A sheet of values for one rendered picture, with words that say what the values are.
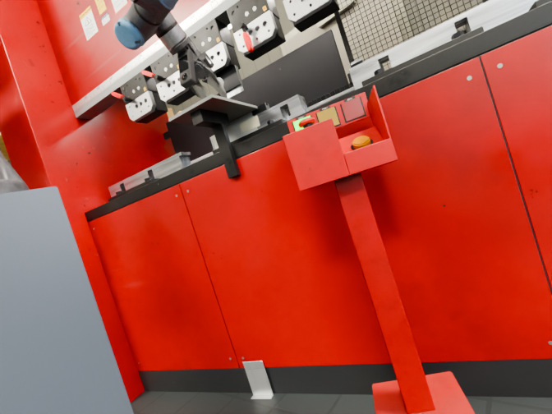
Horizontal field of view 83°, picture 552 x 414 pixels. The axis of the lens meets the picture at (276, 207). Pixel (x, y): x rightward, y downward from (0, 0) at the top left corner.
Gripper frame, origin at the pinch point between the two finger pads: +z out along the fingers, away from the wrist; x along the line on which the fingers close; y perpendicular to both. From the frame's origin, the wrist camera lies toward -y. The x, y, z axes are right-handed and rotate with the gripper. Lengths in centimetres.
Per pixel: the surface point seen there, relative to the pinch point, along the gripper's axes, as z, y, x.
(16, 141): -26, 4, 99
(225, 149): 10.1, -16.2, -1.0
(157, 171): 13.7, -0.8, 45.0
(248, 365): 68, -64, 19
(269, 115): 12.8, -0.3, -13.5
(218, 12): -18.6, 24.8, -7.4
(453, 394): 59, -75, -47
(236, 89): 3.3, 11.5, -2.8
